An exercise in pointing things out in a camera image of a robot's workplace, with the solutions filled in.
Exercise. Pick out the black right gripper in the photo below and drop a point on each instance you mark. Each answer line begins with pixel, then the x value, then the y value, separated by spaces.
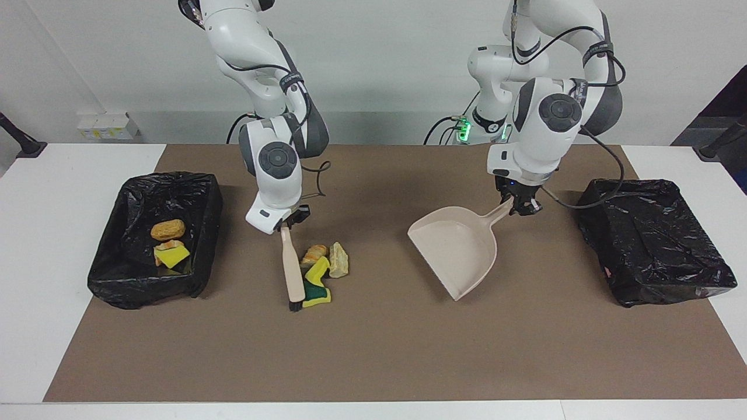
pixel 299 214

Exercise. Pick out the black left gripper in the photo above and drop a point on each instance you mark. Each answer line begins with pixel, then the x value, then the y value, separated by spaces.
pixel 519 189

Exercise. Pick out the golden croissant toy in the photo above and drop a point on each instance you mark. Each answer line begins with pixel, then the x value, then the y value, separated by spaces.
pixel 314 254

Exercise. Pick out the beige brush black bristles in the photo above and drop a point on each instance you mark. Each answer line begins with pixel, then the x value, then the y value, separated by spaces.
pixel 292 268

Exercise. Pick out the notched yellow sponge piece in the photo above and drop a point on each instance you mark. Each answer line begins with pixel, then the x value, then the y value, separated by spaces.
pixel 318 271

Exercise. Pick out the beige bread chunk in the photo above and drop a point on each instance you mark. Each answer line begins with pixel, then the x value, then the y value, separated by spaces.
pixel 339 261

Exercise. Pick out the wavy green yellow sponge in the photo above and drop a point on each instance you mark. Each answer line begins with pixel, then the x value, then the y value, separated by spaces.
pixel 318 297

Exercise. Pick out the beige plastic dustpan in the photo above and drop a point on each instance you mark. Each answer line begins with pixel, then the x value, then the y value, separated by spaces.
pixel 455 245

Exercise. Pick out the wedge yellow green sponge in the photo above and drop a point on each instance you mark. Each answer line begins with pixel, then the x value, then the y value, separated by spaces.
pixel 173 256

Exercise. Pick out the brown bread roll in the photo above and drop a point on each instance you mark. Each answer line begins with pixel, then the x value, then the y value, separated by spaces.
pixel 168 230

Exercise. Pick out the pale croissant toy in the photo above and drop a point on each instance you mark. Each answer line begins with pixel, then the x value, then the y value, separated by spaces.
pixel 169 244

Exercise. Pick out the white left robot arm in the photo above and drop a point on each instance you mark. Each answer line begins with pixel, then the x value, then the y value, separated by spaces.
pixel 548 128

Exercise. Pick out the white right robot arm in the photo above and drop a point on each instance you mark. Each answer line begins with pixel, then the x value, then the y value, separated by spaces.
pixel 274 169

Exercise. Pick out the black bag-lined bin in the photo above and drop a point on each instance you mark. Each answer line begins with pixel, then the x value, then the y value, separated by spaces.
pixel 648 245
pixel 128 280

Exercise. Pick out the brown table mat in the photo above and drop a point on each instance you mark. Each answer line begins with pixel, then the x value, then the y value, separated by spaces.
pixel 525 350

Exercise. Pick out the black stand foot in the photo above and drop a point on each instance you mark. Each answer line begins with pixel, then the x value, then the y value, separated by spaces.
pixel 715 149
pixel 26 146

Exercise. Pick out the dark background panel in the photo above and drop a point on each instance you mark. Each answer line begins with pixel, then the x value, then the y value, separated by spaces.
pixel 729 111

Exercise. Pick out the white wall socket box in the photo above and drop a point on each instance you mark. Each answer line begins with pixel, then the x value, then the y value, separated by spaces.
pixel 105 125

